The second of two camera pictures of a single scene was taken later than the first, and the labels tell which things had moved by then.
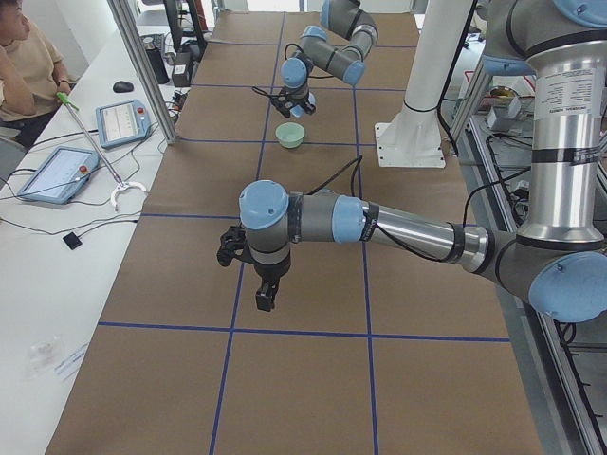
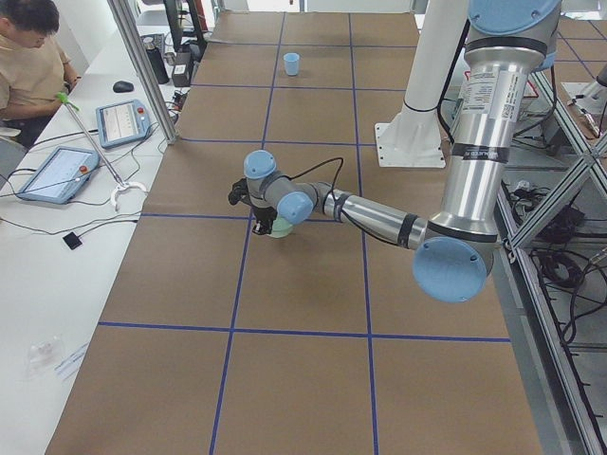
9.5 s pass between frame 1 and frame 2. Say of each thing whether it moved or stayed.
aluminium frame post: stayed
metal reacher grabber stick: stayed
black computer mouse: stayed
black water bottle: stayed
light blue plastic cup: moved
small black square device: stayed
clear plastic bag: stayed
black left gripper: moved
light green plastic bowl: moved
